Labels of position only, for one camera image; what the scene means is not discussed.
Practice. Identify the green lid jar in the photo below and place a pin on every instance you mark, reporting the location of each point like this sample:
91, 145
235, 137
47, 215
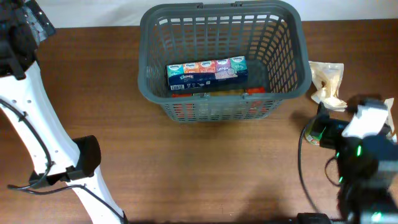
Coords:
312, 138

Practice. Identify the tissue pack multipack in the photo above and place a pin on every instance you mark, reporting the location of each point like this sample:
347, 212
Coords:
208, 73

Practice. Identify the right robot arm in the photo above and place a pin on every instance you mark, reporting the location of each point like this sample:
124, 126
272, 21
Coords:
366, 160

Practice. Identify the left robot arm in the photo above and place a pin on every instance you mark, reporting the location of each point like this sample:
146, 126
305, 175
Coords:
55, 155

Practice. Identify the grey plastic basket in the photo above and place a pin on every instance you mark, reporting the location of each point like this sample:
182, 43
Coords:
268, 33

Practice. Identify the orange pasta package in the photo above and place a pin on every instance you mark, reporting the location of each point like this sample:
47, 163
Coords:
217, 111

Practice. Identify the beige pouch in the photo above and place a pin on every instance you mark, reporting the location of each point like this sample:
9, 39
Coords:
327, 78

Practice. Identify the brown paper bag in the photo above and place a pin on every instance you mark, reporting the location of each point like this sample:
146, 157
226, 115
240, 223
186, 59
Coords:
389, 121

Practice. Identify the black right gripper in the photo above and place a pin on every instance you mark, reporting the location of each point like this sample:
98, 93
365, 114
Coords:
334, 129

